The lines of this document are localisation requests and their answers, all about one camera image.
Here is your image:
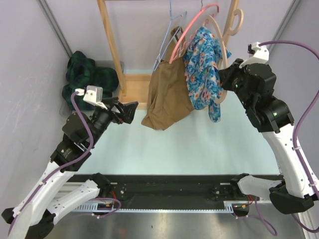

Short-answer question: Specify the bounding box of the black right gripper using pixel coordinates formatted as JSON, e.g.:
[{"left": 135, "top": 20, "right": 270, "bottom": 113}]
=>
[{"left": 219, "top": 58, "right": 254, "bottom": 110}]

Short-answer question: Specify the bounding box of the blue floral garment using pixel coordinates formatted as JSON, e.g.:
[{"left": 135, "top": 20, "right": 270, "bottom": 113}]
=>
[{"left": 183, "top": 26, "right": 223, "bottom": 122}]

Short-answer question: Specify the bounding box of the tan brown skirt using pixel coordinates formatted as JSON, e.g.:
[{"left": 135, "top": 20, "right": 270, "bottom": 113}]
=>
[{"left": 141, "top": 36, "right": 194, "bottom": 130}]

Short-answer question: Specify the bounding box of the beige wooden hanger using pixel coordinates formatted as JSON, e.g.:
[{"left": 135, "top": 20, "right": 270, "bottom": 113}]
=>
[{"left": 199, "top": 8, "right": 244, "bottom": 112}]

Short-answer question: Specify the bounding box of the green plaid garment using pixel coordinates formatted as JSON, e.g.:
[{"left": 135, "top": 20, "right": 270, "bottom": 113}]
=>
[{"left": 62, "top": 51, "right": 119, "bottom": 111}]

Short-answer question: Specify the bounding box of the pink plastic hanger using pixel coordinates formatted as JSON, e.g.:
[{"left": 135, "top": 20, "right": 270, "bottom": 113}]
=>
[{"left": 169, "top": 2, "right": 220, "bottom": 64}]

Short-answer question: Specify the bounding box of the light blue wire hanger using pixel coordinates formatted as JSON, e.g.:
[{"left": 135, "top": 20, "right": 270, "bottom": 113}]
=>
[{"left": 153, "top": 0, "right": 187, "bottom": 72}]

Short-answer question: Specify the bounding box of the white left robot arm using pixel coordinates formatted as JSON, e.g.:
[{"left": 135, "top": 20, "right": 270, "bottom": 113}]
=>
[{"left": 1, "top": 98, "right": 139, "bottom": 239}]

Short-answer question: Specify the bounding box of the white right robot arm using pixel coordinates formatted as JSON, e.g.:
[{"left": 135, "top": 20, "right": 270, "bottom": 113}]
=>
[{"left": 218, "top": 58, "right": 319, "bottom": 214}]

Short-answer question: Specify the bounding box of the wooden clothes rack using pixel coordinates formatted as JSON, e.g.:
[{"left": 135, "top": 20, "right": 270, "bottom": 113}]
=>
[{"left": 94, "top": 0, "right": 232, "bottom": 108}]

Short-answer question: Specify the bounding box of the grey plastic bin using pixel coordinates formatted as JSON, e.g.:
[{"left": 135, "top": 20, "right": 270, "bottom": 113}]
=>
[{"left": 59, "top": 60, "right": 125, "bottom": 117}]

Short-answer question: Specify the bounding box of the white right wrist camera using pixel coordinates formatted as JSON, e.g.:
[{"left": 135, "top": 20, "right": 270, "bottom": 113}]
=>
[{"left": 239, "top": 42, "right": 270, "bottom": 68}]

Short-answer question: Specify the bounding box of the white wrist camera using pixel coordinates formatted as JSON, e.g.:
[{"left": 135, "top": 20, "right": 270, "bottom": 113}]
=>
[
  {"left": 239, "top": 42, "right": 270, "bottom": 68},
  {"left": 75, "top": 85, "right": 108, "bottom": 110}
]

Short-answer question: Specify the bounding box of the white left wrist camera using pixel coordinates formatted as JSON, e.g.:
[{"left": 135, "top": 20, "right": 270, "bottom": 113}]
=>
[{"left": 75, "top": 85, "right": 108, "bottom": 110}]

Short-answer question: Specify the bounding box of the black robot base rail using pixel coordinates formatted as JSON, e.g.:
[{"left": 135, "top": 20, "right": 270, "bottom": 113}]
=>
[{"left": 59, "top": 174, "right": 285, "bottom": 216}]

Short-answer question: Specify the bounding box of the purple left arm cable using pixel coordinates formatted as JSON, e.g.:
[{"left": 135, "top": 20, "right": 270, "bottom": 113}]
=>
[{"left": 7, "top": 91, "right": 95, "bottom": 237}]

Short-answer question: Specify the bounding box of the light blue cable duct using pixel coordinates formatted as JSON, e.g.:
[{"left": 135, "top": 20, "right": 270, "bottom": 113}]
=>
[{"left": 72, "top": 201, "right": 236, "bottom": 214}]

